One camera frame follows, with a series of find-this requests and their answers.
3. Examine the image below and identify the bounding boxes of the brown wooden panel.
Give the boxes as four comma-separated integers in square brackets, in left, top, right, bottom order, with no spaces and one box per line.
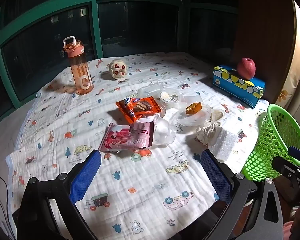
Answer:
[231,0,299,100]

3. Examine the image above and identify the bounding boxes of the floral pillow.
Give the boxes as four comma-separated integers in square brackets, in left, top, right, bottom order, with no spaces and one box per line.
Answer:
[276,0,300,125]

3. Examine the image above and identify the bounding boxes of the clear ribbed plastic tray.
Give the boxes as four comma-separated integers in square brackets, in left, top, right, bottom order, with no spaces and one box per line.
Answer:
[137,82,165,98]

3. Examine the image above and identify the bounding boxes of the blue spotted box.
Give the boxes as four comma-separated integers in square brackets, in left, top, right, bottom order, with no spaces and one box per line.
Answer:
[212,65,265,109]

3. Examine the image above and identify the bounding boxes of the clear plastic cup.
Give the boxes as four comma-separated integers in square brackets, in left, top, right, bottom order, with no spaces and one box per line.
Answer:
[152,116,177,146]

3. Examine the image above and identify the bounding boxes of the green plastic basket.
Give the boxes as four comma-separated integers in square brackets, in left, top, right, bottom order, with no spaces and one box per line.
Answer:
[241,104,300,182]

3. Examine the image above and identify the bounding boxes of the orange peel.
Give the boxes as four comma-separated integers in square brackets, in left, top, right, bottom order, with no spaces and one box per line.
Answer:
[185,102,202,115]

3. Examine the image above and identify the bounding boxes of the orange water bottle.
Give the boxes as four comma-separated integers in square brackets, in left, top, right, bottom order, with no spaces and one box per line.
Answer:
[63,36,94,95]

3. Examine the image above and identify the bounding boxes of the white printed blanket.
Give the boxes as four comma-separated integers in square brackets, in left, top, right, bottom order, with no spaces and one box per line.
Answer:
[5,52,269,240]

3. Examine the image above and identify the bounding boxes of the clear round plastic lid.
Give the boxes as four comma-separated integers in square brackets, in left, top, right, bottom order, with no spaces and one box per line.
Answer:
[176,102,212,128]

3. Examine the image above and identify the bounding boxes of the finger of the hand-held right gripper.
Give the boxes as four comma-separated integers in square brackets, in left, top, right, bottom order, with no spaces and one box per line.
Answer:
[272,156,300,178]
[287,146,300,167]

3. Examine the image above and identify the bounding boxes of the tissue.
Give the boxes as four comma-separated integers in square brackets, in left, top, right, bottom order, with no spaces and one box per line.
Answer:
[196,125,222,144]

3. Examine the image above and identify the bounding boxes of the red apple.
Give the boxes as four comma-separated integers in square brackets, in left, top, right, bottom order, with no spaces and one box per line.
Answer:
[237,57,256,80]

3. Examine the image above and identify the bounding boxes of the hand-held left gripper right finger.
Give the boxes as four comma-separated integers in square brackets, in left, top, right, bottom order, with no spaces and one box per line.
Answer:
[201,149,284,240]

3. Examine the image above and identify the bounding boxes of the black cable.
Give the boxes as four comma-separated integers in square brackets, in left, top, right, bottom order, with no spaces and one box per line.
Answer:
[0,175,11,230]

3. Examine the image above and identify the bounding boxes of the white pudding cup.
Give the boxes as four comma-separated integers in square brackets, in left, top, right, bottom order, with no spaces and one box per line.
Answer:
[207,108,226,124]

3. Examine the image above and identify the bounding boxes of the white paper towel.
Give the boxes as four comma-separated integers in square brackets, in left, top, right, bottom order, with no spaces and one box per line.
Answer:
[209,130,237,162]

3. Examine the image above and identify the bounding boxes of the labelled pudding cup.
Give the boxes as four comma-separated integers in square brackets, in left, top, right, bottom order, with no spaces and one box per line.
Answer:
[159,90,182,109]

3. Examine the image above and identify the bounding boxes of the orange snack wrapper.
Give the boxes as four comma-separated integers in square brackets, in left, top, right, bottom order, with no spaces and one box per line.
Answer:
[115,96,163,124]

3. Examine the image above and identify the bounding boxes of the cream plush toy red spots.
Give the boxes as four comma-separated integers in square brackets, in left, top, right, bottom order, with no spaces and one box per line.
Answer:
[108,59,127,80]

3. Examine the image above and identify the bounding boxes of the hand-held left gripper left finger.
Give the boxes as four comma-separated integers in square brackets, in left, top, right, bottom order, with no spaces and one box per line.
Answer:
[12,150,102,240]

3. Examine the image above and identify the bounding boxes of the pink snack wrapper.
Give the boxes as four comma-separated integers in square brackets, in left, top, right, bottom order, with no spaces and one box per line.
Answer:
[98,121,155,152]

